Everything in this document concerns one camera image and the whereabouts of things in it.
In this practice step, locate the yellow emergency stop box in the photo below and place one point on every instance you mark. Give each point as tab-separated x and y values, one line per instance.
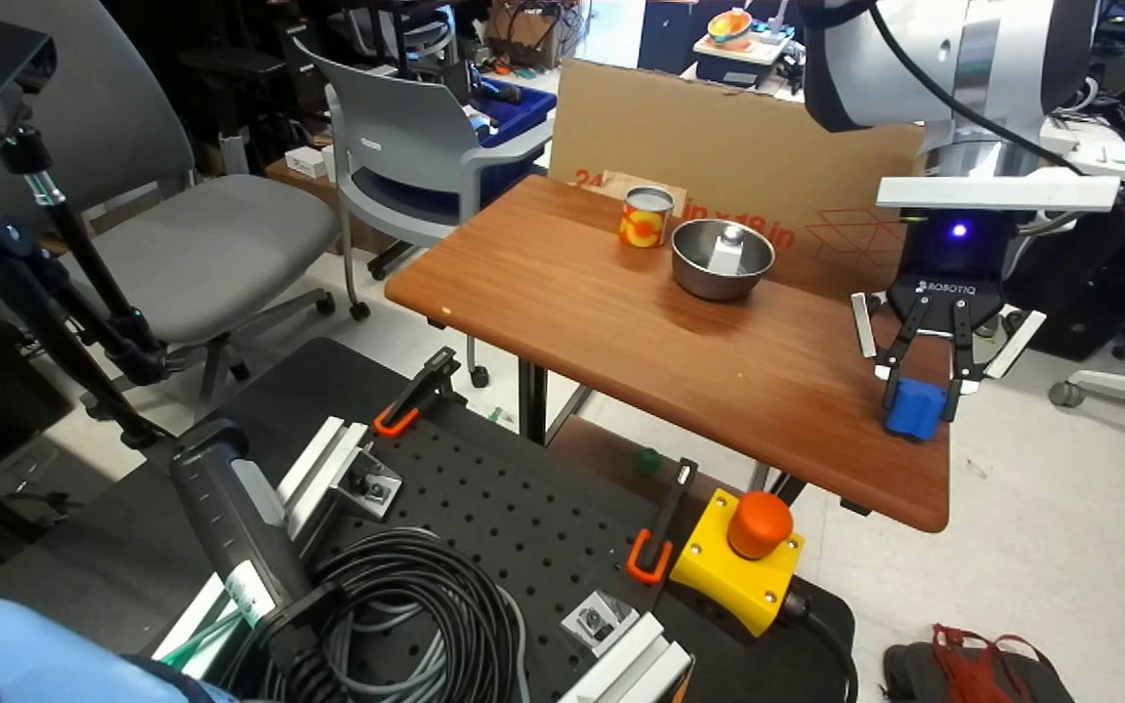
742	556

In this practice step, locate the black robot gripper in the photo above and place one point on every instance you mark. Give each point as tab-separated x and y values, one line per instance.
946	311

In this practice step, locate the grey office chair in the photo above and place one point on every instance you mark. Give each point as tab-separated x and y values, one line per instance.
204	259

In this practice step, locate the orange black clamp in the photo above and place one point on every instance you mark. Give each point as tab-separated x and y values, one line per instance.
407	402
653	547

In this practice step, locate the grey red bag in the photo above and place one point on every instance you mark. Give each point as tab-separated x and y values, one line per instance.
959	664

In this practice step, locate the black camera tripod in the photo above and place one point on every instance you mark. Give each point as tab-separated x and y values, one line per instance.
37	285

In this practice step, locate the left orange black clamp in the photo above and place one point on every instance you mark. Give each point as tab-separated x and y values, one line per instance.
653	547

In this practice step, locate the right orange black clamp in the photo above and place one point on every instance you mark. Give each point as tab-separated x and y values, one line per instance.
407	402

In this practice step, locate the orange yellow cup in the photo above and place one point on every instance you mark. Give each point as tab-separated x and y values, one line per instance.
644	217

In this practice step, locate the black power strip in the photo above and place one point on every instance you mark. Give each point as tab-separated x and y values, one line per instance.
242	527

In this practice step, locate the black perforated breadboard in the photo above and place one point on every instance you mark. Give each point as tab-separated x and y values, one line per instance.
543	527

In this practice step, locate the cardboard sheet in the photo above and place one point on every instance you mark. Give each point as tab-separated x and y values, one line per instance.
742	158

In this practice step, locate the metal bowl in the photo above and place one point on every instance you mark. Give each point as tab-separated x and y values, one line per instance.
720	259

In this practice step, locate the wooden side table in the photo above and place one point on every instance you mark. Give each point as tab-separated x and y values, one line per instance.
774	376

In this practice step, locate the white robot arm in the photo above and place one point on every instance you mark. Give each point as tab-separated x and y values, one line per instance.
981	78

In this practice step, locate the light grey plastic chair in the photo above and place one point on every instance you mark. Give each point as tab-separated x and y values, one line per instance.
411	160

